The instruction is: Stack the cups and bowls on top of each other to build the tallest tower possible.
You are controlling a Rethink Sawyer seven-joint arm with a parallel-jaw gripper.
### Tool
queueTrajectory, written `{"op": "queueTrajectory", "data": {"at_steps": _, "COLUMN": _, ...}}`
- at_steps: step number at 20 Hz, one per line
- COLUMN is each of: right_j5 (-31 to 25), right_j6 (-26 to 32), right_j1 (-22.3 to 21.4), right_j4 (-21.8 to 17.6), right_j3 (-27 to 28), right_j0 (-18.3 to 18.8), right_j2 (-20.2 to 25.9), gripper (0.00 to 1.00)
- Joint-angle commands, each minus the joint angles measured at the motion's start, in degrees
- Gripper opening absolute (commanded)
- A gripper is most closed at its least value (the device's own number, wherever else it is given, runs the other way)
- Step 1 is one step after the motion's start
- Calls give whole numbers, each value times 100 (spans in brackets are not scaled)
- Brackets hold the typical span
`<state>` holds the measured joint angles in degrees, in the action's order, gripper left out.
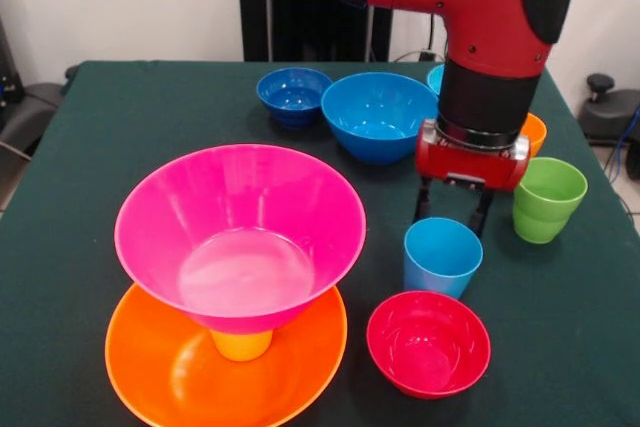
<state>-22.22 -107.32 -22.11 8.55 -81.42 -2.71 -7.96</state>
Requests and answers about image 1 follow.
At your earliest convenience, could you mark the dark grey stand base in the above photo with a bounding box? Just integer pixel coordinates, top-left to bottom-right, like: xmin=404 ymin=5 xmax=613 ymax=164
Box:
xmin=0 ymin=81 xmax=64 ymax=158

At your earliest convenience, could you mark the green cup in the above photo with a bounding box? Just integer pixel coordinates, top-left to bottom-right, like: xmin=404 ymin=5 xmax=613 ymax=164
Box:
xmin=512 ymin=156 xmax=590 ymax=245

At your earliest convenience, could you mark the large magenta bowl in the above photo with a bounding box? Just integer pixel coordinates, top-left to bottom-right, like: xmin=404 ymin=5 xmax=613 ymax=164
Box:
xmin=113 ymin=143 xmax=368 ymax=336

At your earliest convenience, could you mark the blue cup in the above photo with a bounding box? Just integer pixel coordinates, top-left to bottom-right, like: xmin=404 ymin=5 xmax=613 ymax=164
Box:
xmin=402 ymin=217 xmax=485 ymax=301

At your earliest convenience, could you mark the black equipment box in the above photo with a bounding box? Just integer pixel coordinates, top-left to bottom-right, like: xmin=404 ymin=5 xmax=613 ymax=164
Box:
xmin=0 ymin=16 xmax=25 ymax=121

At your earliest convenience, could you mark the black stand base with knob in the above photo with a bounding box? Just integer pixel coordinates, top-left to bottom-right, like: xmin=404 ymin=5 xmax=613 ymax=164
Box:
xmin=578 ymin=73 xmax=640 ymax=146

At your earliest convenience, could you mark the yellow cup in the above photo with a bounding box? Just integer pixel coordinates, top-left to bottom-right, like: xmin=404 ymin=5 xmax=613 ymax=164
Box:
xmin=209 ymin=329 xmax=275 ymax=363

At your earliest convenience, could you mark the large orange bowl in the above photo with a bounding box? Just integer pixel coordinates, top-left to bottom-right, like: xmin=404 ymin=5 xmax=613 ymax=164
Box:
xmin=104 ymin=282 xmax=349 ymax=427

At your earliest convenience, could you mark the orange cup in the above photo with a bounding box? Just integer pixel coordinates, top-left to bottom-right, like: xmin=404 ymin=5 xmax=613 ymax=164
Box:
xmin=519 ymin=112 xmax=549 ymax=159

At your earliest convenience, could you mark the small dark blue bowl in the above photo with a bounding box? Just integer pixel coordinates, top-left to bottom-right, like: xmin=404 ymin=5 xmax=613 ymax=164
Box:
xmin=255 ymin=66 xmax=335 ymax=131

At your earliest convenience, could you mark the small light blue bowl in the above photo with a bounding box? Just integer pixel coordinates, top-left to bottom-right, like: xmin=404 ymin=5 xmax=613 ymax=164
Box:
xmin=426 ymin=64 xmax=446 ymax=97

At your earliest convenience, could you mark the medium blue bowl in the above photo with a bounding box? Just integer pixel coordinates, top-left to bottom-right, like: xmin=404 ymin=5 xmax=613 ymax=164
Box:
xmin=320 ymin=71 xmax=441 ymax=166

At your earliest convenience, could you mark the blue cable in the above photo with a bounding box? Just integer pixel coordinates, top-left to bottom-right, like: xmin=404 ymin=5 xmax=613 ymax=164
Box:
xmin=603 ymin=105 xmax=640 ymax=186

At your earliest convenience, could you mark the dark green table cloth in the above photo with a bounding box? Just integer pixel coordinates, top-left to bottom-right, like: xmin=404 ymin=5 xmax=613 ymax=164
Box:
xmin=0 ymin=60 xmax=640 ymax=427

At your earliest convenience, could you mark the small crimson bowl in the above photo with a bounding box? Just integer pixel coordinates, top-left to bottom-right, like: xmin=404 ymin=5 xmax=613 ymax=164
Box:
xmin=365 ymin=290 xmax=493 ymax=401

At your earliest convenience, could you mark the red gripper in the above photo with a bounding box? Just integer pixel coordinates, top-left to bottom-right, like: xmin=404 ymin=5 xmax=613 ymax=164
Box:
xmin=411 ymin=118 xmax=531 ymax=239

